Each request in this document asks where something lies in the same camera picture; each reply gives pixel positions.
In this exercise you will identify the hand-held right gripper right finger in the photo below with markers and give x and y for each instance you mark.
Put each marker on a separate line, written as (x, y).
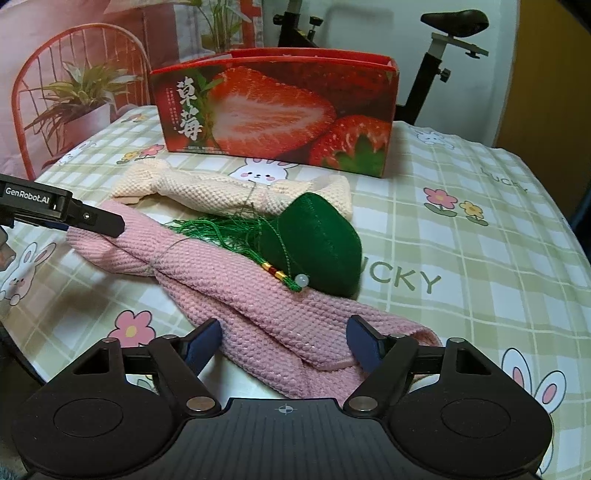
(364, 344)

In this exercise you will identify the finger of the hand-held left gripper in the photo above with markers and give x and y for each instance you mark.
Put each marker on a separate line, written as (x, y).
(99, 220)

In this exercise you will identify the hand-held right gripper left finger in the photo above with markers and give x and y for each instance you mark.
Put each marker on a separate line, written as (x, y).
(205, 344)

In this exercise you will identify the pink knitted scarf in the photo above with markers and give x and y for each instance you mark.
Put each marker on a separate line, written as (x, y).
(258, 323)

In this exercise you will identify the red strawberry print box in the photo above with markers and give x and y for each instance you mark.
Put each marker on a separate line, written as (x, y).
(277, 110)

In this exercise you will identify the person's left hand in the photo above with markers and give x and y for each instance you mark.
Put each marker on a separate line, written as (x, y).
(3, 251)

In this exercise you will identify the cream knitted cloth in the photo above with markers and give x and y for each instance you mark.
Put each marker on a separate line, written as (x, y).
(198, 189)

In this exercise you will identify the green tasselled sachet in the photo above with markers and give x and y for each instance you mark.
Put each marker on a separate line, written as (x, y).
(318, 244)

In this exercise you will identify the checked bunny print tablecloth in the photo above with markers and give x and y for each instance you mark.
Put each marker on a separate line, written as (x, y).
(485, 258)

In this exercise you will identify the wooden door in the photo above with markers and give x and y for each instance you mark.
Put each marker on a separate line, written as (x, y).
(505, 129)

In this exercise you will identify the black exercise bike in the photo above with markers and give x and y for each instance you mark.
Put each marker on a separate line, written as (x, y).
(427, 83)

